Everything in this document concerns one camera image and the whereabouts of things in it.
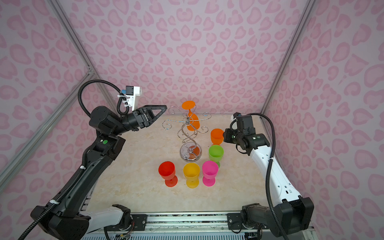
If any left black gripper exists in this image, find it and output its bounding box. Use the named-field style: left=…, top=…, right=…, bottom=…
left=112, top=105, right=167, bottom=139

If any orange wine glass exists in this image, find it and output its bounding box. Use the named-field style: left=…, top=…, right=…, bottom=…
left=182, top=101, right=200, bottom=131
left=211, top=129, right=224, bottom=145

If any green plastic wine glass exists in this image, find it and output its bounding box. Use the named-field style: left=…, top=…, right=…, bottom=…
left=209, top=145, right=224, bottom=168

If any pink plastic wine glass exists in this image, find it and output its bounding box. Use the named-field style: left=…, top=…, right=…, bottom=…
left=202, top=161, right=219, bottom=187

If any yellow plastic wine glass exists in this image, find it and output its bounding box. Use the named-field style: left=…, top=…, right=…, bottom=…
left=183, top=163, right=200, bottom=189

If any red plastic wine glass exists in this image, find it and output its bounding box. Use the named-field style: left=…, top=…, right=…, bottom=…
left=158, top=161, right=178, bottom=188

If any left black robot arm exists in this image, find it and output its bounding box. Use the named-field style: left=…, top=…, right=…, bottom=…
left=19, top=105, right=167, bottom=240

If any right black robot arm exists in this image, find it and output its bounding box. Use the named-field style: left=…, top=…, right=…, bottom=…
left=223, top=113, right=315, bottom=240

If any chrome wine glass rack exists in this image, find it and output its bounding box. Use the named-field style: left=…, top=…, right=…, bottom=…
left=162, top=106, right=212, bottom=163

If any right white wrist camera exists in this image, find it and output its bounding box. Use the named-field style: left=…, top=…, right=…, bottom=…
left=232, top=113, right=242, bottom=120

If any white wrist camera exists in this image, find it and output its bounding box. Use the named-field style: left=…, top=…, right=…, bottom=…
left=118, top=86, right=142, bottom=111
left=232, top=113, right=242, bottom=120

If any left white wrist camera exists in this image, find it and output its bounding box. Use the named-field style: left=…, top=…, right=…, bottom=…
left=118, top=86, right=142, bottom=111

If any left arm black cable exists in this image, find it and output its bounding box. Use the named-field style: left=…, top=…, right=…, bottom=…
left=17, top=79, right=130, bottom=240

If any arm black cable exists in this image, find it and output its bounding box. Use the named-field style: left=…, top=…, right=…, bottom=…
left=239, top=112, right=290, bottom=240
left=17, top=79, right=130, bottom=240

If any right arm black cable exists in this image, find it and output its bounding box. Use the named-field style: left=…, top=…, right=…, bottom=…
left=239, top=112, right=290, bottom=240

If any aluminium frame diagonal beam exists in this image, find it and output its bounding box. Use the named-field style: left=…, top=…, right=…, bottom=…
left=1, top=70, right=95, bottom=192

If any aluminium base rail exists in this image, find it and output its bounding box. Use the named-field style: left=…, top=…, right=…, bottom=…
left=55, top=209, right=319, bottom=240

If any aluminium frame left post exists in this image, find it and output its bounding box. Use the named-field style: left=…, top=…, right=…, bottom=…
left=47, top=1, right=119, bottom=115

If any aluminium frame post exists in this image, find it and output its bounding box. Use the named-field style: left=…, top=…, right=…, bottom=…
left=261, top=0, right=319, bottom=115
left=47, top=1, right=119, bottom=115

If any aluminium frame right post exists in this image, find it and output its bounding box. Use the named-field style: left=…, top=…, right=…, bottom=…
left=261, top=0, right=319, bottom=115

